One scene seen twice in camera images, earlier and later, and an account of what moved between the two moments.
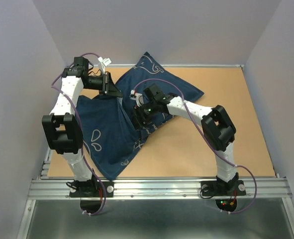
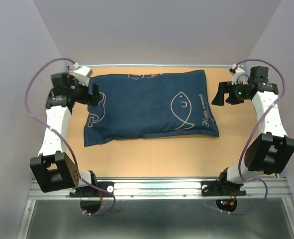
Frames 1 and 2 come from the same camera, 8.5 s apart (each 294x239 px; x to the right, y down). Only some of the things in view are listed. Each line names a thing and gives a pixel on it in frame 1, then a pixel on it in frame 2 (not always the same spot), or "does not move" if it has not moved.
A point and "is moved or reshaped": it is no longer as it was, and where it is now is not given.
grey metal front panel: [158, 218] does not move
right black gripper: [139, 122] → [226, 87]
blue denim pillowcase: [109, 139] is moved or reshaped
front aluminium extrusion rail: [139, 189] does not move
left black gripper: [108, 87] → [92, 100]
